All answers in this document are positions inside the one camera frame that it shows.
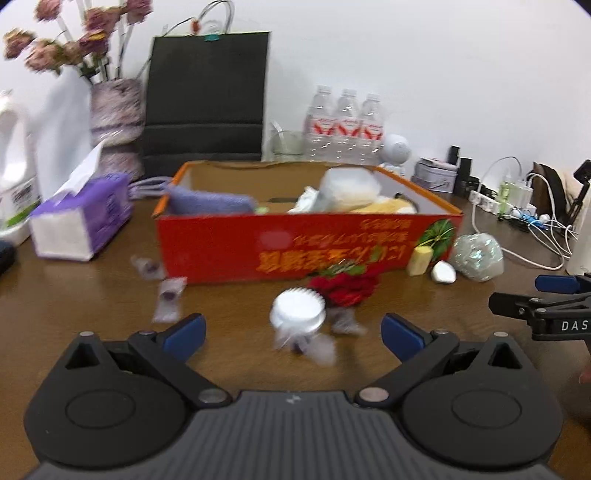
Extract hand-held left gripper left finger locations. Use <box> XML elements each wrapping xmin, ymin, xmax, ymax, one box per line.
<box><xmin>65</xmin><ymin>313</ymin><xmax>232</xmax><ymax>408</ymax></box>

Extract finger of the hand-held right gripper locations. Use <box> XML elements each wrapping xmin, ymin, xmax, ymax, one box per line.
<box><xmin>488</xmin><ymin>292</ymin><xmax>591</xmax><ymax>320</ymax></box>
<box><xmin>535</xmin><ymin>273</ymin><xmax>591</xmax><ymax>295</ymax></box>

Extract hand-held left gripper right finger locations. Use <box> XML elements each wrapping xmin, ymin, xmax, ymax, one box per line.
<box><xmin>356</xmin><ymin>312</ymin><xmax>527</xmax><ymax>408</ymax></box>

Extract clear candy packet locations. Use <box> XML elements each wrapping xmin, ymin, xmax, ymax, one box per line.
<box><xmin>130</xmin><ymin>255</ymin><xmax>165</xmax><ymax>281</ymax></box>
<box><xmin>152</xmin><ymin>276</ymin><xmax>188</xmax><ymax>323</ymax></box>
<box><xmin>274</xmin><ymin>329</ymin><xmax>336</xmax><ymax>366</ymax></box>
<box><xmin>329</xmin><ymin>308</ymin><xmax>366</xmax><ymax>336</ymax></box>

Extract iridescent plastic ball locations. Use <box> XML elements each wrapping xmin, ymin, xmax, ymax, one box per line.
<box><xmin>448</xmin><ymin>233</ymin><xmax>505</xmax><ymax>282</ymax></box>

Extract red artificial rose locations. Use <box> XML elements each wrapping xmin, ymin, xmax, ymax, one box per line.
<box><xmin>307</xmin><ymin>262</ymin><xmax>385</xmax><ymax>308</ymax></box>

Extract yellow block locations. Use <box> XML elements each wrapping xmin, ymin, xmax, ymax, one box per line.
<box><xmin>407</xmin><ymin>246</ymin><xmax>435</xmax><ymax>277</ymax></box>

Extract red cardboard box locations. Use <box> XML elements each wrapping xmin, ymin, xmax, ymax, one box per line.
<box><xmin>152</xmin><ymin>160</ymin><xmax>464</xmax><ymax>286</ymax></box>

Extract yellow plush toy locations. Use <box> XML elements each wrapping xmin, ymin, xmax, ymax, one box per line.
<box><xmin>350</xmin><ymin>194</ymin><xmax>419</xmax><ymax>214</ymax></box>

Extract blue fabric pouch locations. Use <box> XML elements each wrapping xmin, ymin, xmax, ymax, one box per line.
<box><xmin>165</xmin><ymin>185</ymin><xmax>257</xmax><ymax>214</ymax></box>

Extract white plastic pack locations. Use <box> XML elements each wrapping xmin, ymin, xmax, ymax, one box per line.
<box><xmin>318</xmin><ymin>167</ymin><xmax>383</xmax><ymax>209</ymax></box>

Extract white tissue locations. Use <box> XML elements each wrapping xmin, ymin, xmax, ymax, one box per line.
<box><xmin>287</xmin><ymin>186</ymin><xmax>325</xmax><ymax>214</ymax></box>

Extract white thermos bottle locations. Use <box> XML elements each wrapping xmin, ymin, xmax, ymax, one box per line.
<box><xmin>565</xmin><ymin>225</ymin><xmax>591</xmax><ymax>278</ymax></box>

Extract power strip with chargers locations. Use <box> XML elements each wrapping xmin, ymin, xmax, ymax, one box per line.
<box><xmin>471</xmin><ymin>156</ymin><xmax>579</xmax><ymax>271</ymax></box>

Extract brown leather pouch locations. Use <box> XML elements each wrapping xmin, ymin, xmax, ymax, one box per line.
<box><xmin>530</xmin><ymin>161</ymin><xmax>578</xmax><ymax>219</ymax></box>

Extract black stand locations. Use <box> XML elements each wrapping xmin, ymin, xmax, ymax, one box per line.
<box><xmin>566</xmin><ymin>159</ymin><xmax>591</xmax><ymax>223</ymax></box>

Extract green white charger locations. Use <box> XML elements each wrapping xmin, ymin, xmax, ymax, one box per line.
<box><xmin>498</xmin><ymin>177</ymin><xmax>533</xmax><ymax>209</ymax></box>

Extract white power strip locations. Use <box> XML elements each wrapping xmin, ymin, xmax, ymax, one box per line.
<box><xmin>468</xmin><ymin>189</ymin><xmax>509</xmax><ymax>216</ymax></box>

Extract grey tin box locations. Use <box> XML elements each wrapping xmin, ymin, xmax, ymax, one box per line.
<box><xmin>412</xmin><ymin>156</ymin><xmax>459</xmax><ymax>193</ymax></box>

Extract purple tissue pack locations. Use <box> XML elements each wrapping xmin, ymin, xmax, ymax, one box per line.
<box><xmin>30</xmin><ymin>140</ymin><xmax>135</xmax><ymax>263</ymax></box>

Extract white robot speaker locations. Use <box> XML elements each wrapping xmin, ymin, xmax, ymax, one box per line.
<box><xmin>379</xmin><ymin>133</ymin><xmax>413</xmax><ymax>179</ymax></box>

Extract dark blue glasses case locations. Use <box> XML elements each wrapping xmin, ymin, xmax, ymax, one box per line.
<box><xmin>0</xmin><ymin>239</ymin><xmax>17</xmax><ymax>274</ymax></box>

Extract clear water bottle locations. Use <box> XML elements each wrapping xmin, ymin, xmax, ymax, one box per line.
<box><xmin>333</xmin><ymin>89</ymin><xmax>362</xmax><ymax>161</ymax></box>
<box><xmin>304</xmin><ymin>84</ymin><xmax>334</xmax><ymax>160</ymax></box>
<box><xmin>359</xmin><ymin>93</ymin><xmax>387</xmax><ymax>161</ymax></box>

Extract glass cup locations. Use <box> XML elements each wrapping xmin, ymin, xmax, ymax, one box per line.
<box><xmin>270</xmin><ymin>120</ymin><xmax>306</xmax><ymax>162</ymax></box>

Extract purple mottled vase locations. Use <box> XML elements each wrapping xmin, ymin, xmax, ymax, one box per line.
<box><xmin>89</xmin><ymin>77</ymin><xmax>147</xmax><ymax>182</ymax></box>

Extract white detergent jug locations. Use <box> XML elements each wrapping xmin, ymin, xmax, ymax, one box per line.
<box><xmin>0</xmin><ymin>89</ymin><xmax>42</xmax><ymax>246</ymax></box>

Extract black paper bag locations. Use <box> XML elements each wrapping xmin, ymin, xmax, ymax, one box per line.
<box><xmin>138</xmin><ymin>0</ymin><xmax>273</xmax><ymax>162</ymax></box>

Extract dried pink flowers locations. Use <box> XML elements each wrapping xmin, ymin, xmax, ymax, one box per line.
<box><xmin>2</xmin><ymin>0</ymin><xmax>153</xmax><ymax>80</ymax></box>

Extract lilac cable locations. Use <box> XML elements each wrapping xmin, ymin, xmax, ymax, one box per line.
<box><xmin>129</xmin><ymin>177</ymin><xmax>175</xmax><ymax>200</ymax></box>

